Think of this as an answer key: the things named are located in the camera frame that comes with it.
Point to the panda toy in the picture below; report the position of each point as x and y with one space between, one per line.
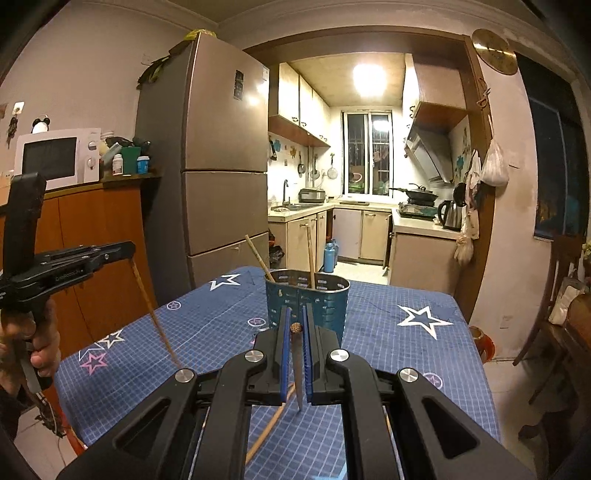
40 125

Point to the white bag on chair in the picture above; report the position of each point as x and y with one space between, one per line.
564 302

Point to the wooden chair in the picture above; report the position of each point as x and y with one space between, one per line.
551 323

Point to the kitchen base cabinets with sink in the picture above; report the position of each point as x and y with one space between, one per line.
351 233

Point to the white plastic bag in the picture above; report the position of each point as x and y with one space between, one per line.
494 168

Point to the steel range hood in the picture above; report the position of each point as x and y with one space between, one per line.
427 154

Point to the kitchen counter under stove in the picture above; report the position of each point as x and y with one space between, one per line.
425 258

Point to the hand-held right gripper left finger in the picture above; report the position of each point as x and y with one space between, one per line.
284 355

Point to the blue checkered tablecloth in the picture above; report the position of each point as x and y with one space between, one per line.
207 314

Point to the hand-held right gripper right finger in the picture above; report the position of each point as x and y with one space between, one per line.
311 357

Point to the ceiling light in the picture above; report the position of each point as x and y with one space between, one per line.
369 79

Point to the wooden sideboard cabinet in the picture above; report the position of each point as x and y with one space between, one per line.
92 240

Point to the white microwave oven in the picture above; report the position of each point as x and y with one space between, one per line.
51 157

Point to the green box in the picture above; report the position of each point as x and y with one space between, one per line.
130 159

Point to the black wok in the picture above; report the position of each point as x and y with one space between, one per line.
418 194

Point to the sink faucet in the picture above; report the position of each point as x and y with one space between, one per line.
286 191

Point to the wooden chopstick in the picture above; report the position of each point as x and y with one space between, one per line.
310 258
154 318
272 422
258 257
298 369

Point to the grey countertop oven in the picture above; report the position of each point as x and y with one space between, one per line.
312 195

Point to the kitchen window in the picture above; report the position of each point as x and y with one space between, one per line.
367 152

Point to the dark window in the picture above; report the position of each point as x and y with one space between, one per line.
554 161

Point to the orange stool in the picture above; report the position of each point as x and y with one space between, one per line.
482 345

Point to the gas stove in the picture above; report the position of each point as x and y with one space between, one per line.
418 211

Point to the blue metal utensil holder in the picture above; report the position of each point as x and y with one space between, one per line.
323 304

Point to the steel electric kettle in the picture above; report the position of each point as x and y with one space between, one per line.
451 216

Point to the blue water jug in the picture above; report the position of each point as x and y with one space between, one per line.
330 258

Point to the person's left hand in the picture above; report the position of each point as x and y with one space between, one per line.
47 350

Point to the bunch of keys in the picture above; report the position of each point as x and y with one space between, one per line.
13 127

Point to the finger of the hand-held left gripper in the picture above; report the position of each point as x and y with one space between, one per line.
87 254

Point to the white medicine bottle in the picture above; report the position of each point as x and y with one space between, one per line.
117 165

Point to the tall brown refrigerator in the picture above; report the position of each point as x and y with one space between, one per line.
221 138

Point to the hanging cloth bags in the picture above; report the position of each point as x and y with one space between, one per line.
468 217

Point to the wall cabinet above range hood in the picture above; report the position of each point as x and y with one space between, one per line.
438 97

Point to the gold wall plate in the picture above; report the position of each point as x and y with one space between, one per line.
495 51

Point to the long row of wall cabinets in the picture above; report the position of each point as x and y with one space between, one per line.
295 106

